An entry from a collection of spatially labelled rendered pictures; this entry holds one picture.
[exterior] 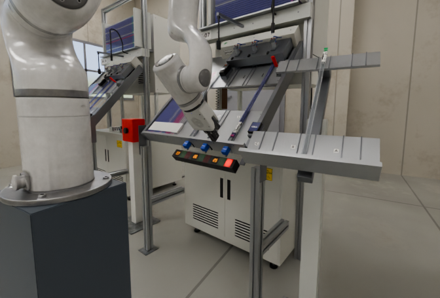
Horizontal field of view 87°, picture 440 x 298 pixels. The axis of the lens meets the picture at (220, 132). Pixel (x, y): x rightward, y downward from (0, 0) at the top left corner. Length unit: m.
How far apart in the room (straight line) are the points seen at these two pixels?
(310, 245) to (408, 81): 3.02
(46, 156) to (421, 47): 3.73
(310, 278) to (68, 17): 1.02
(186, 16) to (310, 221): 0.78
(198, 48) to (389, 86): 3.23
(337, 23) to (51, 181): 3.44
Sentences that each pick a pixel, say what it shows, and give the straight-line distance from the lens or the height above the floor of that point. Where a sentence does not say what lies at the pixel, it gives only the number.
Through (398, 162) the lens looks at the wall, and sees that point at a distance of 3.76.
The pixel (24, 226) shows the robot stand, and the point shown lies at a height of 0.67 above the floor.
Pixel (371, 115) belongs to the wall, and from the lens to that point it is 3.66.
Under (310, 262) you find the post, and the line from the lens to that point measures 1.00.
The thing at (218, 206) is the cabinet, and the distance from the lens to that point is 1.47.
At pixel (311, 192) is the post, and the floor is 0.57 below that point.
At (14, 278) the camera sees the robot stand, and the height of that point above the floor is 0.56.
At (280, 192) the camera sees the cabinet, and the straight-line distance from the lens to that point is 1.21.
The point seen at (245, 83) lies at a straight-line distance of 1.21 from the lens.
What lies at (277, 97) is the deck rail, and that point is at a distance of 1.05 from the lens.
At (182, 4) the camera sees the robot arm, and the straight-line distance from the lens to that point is 0.74.
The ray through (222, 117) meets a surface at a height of 0.82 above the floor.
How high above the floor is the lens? 0.87
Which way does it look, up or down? 7 degrees down
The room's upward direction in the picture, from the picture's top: straight up
